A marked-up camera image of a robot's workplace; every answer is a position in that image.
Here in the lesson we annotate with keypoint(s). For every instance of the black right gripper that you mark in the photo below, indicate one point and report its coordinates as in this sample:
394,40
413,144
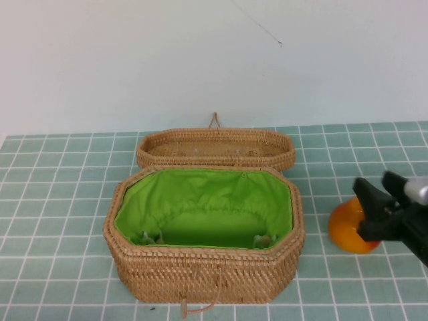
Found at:
414,227

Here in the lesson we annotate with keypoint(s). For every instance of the orange red plastic pear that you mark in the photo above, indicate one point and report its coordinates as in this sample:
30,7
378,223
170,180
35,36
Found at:
344,230

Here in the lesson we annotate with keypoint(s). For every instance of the woven rattan basket lid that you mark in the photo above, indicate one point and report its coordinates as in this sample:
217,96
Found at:
214,137

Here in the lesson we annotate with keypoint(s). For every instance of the woven rattan basket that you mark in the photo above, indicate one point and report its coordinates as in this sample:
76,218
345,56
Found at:
200,274

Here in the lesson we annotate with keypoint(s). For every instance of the bright green fabric liner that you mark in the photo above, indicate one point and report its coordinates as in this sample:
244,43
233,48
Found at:
207,200

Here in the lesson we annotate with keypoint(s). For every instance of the green checked tablecloth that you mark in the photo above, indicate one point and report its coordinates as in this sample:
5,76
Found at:
50,200

